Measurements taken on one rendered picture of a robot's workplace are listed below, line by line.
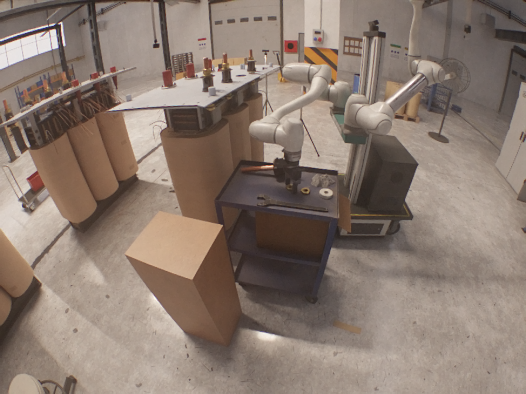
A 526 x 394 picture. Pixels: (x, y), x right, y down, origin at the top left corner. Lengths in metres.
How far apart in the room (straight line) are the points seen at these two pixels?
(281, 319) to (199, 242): 0.99
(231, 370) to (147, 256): 0.99
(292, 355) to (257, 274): 0.66
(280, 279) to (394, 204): 1.19
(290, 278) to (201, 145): 1.13
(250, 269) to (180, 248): 0.94
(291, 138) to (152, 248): 0.80
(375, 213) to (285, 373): 1.49
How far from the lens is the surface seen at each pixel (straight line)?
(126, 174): 3.22
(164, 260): 0.99
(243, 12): 15.96
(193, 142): 1.55
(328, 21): 6.70
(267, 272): 1.83
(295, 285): 1.77
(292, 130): 1.10
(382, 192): 2.07
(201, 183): 1.70
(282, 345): 1.71
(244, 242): 1.51
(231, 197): 1.27
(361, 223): 2.14
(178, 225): 1.11
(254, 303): 1.84
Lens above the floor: 1.65
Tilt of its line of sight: 38 degrees down
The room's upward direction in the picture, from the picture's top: 2 degrees counter-clockwise
